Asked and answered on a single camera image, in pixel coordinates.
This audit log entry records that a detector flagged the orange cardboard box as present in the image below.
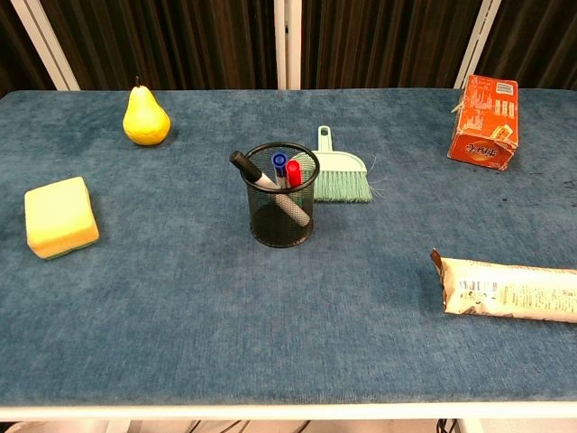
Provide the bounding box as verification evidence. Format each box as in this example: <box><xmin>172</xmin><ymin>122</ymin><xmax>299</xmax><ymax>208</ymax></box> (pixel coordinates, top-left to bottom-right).
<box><xmin>446</xmin><ymin>74</ymin><xmax>520</xmax><ymax>172</ymax></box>

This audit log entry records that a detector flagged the cream snack wrapper pack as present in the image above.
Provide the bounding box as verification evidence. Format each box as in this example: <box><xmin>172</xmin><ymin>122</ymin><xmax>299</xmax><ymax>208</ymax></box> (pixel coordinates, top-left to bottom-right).
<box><xmin>429</xmin><ymin>247</ymin><xmax>577</xmax><ymax>325</ymax></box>

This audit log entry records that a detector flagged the blue velvet table cloth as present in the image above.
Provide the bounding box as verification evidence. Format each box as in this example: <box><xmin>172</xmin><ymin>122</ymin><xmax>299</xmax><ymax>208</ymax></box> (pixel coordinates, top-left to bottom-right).
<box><xmin>0</xmin><ymin>88</ymin><xmax>577</xmax><ymax>405</ymax></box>

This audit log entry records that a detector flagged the white upright frame post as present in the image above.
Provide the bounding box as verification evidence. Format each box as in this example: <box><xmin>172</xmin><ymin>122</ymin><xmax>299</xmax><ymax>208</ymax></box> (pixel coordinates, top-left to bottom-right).
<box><xmin>273</xmin><ymin>0</ymin><xmax>302</xmax><ymax>90</ymax></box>

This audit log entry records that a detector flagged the yellow pear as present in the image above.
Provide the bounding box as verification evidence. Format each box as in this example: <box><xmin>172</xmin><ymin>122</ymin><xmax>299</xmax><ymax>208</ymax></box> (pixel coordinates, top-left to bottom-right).
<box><xmin>122</xmin><ymin>75</ymin><xmax>172</xmax><ymax>147</ymax></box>

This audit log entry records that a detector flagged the red cap marker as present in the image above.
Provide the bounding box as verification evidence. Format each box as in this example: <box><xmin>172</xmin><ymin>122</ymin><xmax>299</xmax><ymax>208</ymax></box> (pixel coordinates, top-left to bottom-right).
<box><xmin>285</xmin><ymin>159</ymin><xmax>303</xmax><ymax>189</ymax></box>

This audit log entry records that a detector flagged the white slanted frame post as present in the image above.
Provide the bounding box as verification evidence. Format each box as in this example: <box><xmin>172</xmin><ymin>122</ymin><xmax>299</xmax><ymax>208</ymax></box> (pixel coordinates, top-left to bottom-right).
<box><xmin>10</xmin><ymin>0</ymin><xmax>81</xmax><ymax>91</ymax></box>
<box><xmin>453</xmin><ymin>0</ymin><xmax>503</xmax><ymax>90</ymax></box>

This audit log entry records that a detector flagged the black cap marker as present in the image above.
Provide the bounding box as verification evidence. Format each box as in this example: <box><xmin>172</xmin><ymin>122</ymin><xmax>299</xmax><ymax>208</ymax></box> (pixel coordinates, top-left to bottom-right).
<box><xmin>229</xmin><ymin>150</ymin><xmax>312</xmax><ymax>227</ymax></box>

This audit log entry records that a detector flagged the black mesh pen holder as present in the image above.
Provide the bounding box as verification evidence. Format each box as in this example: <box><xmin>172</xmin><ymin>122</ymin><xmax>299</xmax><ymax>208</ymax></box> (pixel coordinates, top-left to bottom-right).
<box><xmin>240</xmin><ymin>142</ymin><xmax>321</xmax><ymax>248</ymax></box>

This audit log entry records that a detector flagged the blue cap marker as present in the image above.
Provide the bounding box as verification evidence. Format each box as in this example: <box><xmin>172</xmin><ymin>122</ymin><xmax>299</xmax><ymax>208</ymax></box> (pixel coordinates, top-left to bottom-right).
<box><xmin>270</xmin><ymin>152</ymin><xmax>289</xmax><ymax>189</ymax></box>

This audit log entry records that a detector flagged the yellow sponge block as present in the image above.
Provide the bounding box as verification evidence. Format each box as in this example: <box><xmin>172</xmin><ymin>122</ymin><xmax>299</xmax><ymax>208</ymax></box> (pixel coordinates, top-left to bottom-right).
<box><xmin>23</xmin><ymin>176</ymin><xmax>100</xmax><ymax>261</ymax></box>

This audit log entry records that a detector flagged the mint green hand brush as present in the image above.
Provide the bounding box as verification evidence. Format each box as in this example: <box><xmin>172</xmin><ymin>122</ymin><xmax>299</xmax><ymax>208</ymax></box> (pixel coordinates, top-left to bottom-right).
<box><xmin>297</xmin><ymin>125</ymin><xmax>374</xmax><ymax>203</ymax></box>

